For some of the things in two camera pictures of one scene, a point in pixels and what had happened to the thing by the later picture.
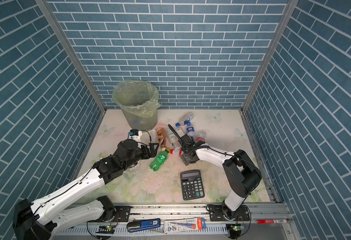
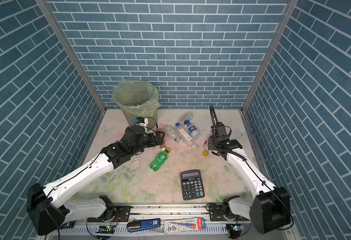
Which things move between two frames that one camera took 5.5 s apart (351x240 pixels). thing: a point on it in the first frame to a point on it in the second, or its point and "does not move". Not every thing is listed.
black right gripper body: x=185 y=157 to x=212 y=143
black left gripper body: x=145 y=154 to x=151 y=142
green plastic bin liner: x=138 y=96 does not move
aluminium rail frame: x=191 y=221 does not move
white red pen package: x=184 y=225 does not move
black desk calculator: x=192 y=185 does not move
